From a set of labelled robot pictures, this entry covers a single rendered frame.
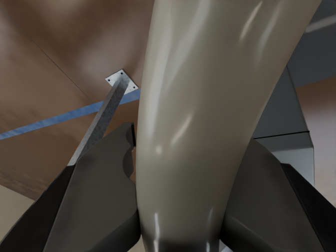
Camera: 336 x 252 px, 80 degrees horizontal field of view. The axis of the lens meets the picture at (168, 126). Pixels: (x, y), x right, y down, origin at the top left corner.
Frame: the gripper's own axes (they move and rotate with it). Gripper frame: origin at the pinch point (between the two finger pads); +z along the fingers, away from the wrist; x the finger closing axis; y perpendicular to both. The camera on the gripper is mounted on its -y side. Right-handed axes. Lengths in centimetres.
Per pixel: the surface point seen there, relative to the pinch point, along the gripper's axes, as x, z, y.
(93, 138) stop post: -47, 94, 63
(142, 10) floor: -16, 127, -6
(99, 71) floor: -55, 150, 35
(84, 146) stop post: -50, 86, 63
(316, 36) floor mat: 81, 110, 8
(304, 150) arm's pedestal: 38, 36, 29
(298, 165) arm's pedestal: 40, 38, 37
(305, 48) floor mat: 79, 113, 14
